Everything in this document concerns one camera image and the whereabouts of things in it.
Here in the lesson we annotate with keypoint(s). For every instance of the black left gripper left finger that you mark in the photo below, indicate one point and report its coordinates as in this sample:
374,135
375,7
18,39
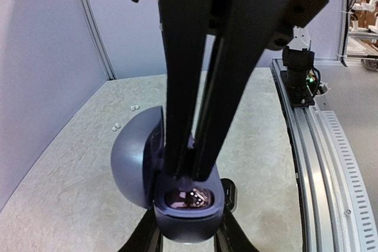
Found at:
146,237

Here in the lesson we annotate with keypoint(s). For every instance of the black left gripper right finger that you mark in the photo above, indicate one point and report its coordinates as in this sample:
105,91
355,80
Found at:
230,236

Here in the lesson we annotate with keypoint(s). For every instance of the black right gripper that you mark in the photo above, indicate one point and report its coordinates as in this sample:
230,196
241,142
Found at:
244,29

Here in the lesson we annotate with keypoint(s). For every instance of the purple earbud charging case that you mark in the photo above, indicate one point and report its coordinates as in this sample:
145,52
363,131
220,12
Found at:
137,163

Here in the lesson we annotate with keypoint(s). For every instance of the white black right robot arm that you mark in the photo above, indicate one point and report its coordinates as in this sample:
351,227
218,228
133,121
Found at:
211,49

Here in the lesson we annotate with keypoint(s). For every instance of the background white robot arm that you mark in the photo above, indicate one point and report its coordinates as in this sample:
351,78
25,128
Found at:
363,15

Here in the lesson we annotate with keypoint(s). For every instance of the white clip earbud right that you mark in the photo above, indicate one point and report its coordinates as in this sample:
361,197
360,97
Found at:
116,127

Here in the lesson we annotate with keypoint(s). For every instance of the white clip earbud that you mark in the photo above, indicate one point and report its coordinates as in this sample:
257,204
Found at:
116,127
134,107

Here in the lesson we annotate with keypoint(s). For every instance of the white clip earbud rear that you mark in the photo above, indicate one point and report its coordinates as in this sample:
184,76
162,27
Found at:
134,107

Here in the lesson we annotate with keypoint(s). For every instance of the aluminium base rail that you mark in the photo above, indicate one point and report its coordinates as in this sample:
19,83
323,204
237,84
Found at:
335,207

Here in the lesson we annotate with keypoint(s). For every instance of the left aluminium frame post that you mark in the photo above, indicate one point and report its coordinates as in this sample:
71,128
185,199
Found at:
96,37

